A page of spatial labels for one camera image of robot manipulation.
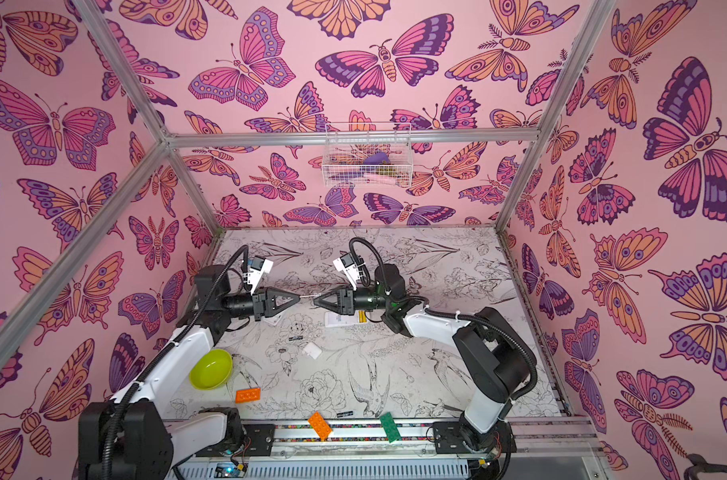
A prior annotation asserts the purple object in basket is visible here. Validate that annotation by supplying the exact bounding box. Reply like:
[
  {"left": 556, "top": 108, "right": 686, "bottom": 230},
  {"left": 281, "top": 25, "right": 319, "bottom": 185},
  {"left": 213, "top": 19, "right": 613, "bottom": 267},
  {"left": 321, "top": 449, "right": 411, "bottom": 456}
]
[{"left": 362, "top": 151, "right": 391, "bottom": 168}]

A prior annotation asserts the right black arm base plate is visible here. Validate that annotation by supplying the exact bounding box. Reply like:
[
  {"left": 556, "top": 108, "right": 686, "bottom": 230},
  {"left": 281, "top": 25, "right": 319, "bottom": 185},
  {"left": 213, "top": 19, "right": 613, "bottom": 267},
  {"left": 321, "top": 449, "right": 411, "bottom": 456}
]
[{"left": 431, "top": 419, "right": 517, "bottom": 455}]

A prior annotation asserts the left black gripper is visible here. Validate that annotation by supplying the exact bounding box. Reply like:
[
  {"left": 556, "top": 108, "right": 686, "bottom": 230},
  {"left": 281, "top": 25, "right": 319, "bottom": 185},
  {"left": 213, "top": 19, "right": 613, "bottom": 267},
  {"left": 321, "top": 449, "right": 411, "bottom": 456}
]
[{"left": 218, "top": 288, "right": 298, "bottom": 327}]

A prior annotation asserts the lime green bowl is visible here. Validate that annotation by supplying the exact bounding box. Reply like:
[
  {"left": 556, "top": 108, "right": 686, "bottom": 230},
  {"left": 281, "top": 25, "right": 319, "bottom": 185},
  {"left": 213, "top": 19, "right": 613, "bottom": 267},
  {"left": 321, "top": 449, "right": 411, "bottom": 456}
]
[{"left": 189, "top": 349, "right": 234, "bottom": 390}]

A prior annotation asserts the orange lego brick on rail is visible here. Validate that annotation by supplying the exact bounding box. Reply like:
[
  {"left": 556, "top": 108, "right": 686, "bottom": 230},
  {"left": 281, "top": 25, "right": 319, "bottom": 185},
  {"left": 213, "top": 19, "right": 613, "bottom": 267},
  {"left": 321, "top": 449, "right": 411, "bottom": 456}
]
[{"left": 308, "top": 412, "right": 334, "bottom": 441}]

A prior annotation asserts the green lego brick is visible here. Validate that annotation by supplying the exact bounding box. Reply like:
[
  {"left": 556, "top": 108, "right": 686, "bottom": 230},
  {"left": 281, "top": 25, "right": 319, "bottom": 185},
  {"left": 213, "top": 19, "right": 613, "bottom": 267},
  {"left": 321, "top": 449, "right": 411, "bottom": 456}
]
[{"left": 379, "top": 412, "right": 401, "bottom": 443}]

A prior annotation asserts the small green circuit board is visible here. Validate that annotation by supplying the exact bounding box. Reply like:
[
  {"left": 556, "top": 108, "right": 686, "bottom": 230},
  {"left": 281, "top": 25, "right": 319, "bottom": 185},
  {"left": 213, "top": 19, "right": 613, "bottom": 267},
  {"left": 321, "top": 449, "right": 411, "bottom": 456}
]
[{"left": 215, "top": 462, "right": 248, "bottom": 479}]

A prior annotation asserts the white slotted cable duct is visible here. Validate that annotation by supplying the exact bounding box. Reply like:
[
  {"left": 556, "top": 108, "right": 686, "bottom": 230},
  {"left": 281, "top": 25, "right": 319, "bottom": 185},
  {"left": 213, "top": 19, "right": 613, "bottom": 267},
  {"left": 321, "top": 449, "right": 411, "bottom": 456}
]
[{"left": 179, "top": 459, "right": 471, "bottom": 479}]

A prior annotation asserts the orange lego brick left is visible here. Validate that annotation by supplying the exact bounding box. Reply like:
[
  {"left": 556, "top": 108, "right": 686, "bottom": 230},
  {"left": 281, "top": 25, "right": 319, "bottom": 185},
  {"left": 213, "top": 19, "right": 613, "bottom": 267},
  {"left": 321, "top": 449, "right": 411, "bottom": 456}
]
[{"left": 235, "top": 387, "right": 262, "bottom": 404}]

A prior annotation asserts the white battery cover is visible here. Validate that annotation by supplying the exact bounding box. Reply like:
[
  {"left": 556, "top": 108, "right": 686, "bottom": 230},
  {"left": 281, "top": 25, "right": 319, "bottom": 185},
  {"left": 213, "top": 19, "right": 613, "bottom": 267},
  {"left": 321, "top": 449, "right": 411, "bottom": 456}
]
[{"left": 303, "top": 342, "right": 323, "bottom": 360}]

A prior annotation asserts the aluminium front rail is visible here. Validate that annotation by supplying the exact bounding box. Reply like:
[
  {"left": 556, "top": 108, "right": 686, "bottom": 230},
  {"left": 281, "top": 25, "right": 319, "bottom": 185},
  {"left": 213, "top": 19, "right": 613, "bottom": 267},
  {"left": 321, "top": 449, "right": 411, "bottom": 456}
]
[{"left": 108, "top": 416, "right": 599, "bottom": 460}]

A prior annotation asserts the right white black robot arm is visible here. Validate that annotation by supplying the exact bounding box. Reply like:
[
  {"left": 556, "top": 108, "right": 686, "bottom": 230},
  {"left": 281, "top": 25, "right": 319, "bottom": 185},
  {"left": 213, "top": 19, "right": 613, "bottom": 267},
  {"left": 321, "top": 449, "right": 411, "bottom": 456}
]
[{"left": 313, "top": 237, "right": 539, "bottom": 452}]

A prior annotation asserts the white wire basket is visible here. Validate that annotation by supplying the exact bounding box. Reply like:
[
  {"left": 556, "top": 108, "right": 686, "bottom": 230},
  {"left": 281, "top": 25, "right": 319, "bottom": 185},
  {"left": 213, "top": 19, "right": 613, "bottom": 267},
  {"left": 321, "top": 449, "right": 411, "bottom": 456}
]
[{"left": 320, "top": 122, "right": 413, "bottom": 189}]

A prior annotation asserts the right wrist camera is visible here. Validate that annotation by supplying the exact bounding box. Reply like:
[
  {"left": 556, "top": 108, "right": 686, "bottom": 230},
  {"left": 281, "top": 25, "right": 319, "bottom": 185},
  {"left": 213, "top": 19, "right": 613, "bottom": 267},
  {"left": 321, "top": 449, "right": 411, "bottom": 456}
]
[{"left": 333, "top": 253, "right": 362, "bottom": 290}]

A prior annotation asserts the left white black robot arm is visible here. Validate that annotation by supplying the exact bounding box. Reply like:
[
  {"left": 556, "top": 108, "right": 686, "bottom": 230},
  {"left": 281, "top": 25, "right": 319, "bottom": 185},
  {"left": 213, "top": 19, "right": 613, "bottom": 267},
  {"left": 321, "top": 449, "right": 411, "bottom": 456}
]
[{"left": 78, "top": 245, "right": 300, "bottom": 479}]

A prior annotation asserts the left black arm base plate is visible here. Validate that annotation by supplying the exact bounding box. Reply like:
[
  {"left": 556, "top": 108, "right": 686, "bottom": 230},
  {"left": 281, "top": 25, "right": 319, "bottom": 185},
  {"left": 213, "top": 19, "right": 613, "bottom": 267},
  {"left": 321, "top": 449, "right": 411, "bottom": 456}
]
[{"left": 217, "top": 424, "right": 276, "bottom": 457}]

